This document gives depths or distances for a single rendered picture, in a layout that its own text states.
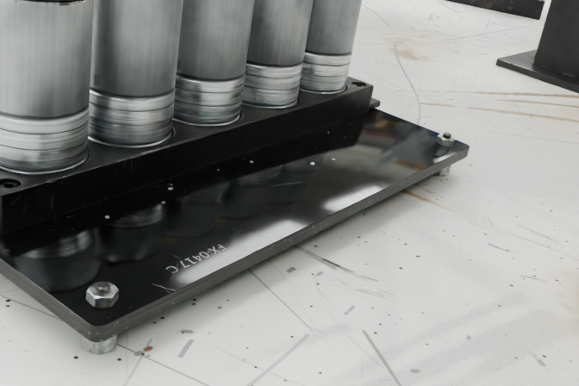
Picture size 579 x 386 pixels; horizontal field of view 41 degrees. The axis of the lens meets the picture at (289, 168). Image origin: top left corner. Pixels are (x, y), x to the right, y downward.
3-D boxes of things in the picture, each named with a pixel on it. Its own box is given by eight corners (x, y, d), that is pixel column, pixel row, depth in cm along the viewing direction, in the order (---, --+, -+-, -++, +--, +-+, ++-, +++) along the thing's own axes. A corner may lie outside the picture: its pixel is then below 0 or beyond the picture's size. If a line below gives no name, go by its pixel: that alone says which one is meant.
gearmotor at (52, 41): (106, 189, 19) (118, -15, 17) (20, 218, 17) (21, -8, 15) (46, 155, 21) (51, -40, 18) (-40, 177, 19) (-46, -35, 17)
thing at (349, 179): (303, 108, 31) (308, 80, 30) (464, 174, 27) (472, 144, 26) (-97, 225, 19) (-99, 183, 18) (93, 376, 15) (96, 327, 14)
